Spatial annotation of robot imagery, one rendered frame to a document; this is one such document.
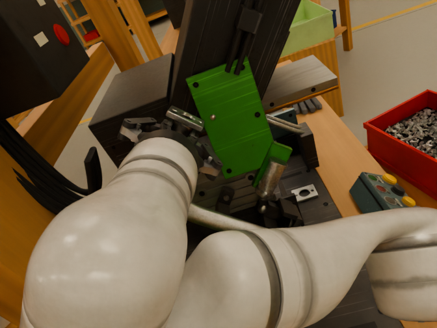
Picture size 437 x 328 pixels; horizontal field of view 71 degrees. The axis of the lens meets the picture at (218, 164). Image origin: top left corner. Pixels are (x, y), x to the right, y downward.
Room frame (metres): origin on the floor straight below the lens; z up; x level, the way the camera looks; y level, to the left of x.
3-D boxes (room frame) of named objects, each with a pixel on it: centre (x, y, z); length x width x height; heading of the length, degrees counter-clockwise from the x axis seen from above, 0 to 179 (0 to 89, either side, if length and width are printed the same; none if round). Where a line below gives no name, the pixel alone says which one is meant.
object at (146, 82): (0.75, 0.10, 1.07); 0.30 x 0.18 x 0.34; 170
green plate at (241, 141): (0.53, -0.07, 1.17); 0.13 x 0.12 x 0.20; 170
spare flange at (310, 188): (0.51, -0.16, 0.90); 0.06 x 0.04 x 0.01; 80
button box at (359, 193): (0.38, -0.28, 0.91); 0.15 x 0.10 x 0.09; 170
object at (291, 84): (0.68, -0.13, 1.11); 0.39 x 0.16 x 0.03; 80
